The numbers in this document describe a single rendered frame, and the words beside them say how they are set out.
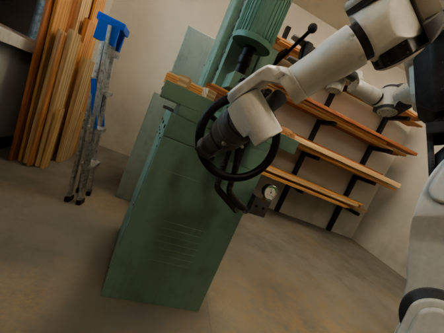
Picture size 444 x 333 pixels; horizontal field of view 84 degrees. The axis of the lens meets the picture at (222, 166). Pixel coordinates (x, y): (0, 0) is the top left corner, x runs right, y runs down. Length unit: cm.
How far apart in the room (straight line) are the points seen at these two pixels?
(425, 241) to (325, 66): 48
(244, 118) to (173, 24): 313
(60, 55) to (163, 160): 145
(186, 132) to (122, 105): 259
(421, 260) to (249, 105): 54
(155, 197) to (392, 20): 85
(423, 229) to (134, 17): 344
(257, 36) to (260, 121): 67
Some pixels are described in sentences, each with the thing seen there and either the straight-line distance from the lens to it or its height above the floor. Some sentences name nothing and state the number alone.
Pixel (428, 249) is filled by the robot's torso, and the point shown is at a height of 75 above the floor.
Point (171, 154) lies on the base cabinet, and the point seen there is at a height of 66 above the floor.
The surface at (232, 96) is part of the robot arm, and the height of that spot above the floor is 88.
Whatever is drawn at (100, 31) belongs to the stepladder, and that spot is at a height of 106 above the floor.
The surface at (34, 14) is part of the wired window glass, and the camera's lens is 259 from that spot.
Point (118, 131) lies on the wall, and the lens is 351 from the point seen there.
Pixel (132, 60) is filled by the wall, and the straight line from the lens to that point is 351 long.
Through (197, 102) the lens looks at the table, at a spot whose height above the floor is 87.
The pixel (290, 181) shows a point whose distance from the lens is 345.
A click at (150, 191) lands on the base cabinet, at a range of 99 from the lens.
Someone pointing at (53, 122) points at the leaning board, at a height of 37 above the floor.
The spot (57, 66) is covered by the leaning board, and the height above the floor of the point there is 76.
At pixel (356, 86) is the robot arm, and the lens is 123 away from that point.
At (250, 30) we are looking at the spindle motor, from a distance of 113.
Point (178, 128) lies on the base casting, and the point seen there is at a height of 76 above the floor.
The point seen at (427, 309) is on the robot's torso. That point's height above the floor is 64.
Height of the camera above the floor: 82
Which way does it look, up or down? 8 degrees down
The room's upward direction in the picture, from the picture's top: 23 degrees clockwise
